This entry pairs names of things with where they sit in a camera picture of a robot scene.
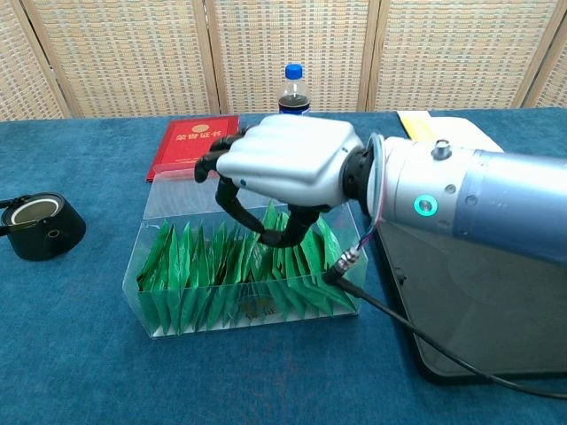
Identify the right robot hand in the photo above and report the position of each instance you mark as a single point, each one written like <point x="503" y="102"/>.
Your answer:
<point x="288" y="155"/>

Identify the green plastic snack bag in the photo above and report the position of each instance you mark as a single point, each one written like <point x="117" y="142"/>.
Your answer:
<point x="271" y="217"/>

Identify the clear box of green packets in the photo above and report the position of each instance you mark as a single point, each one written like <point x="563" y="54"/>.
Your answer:
<point x="186" y="195"/>

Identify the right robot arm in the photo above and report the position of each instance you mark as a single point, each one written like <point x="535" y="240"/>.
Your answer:
<point x="509" y="208"/>

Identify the black plastic tray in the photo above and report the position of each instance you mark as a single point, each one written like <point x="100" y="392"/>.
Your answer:
<point x="465" y="319"/>

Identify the cola bottle blue cap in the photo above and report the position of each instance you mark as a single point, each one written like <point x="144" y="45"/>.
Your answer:
<point x="293" y="95"/>

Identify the red certificate book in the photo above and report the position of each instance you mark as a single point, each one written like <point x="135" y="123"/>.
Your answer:
<point x="190" y="146"/>

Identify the yellow and white envelope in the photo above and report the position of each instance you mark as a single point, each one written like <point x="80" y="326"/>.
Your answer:
<point x="418" y="126"/>

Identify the white paper sheet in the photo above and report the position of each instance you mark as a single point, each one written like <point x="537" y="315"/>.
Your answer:
<point x="465" y="130"/>

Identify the bamboo folding screen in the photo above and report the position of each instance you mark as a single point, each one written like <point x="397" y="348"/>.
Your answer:
<point x="133" y="53"/>

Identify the blue table cloth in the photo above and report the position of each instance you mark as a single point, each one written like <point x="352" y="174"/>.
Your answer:
<point x="66" y="332"/>

